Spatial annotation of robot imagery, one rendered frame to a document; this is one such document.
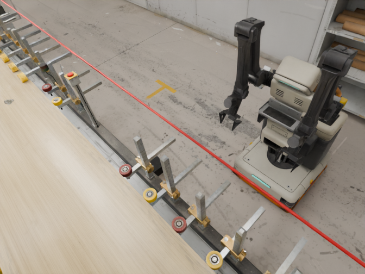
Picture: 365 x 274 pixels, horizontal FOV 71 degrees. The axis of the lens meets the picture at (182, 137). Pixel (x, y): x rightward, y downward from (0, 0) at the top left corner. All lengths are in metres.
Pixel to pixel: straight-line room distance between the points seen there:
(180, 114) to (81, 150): 1.60
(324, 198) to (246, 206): 0.70
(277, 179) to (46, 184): 1.75
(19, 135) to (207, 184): 1.65
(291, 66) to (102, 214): 1.33
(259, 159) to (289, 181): 0.32
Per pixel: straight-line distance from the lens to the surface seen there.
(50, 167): 1.90
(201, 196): 1.26
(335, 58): 1.18
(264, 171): 2.34
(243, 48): 1.38
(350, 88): 3.61
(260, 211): 1.56
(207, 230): 1.62
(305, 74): 1.52
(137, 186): 1.91
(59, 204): 1.71
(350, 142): 3.19
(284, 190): 2.29
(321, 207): 2.64
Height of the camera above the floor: 2.23
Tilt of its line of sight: 50 degrees down
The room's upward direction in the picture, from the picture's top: 8 degrees counter-clockwise
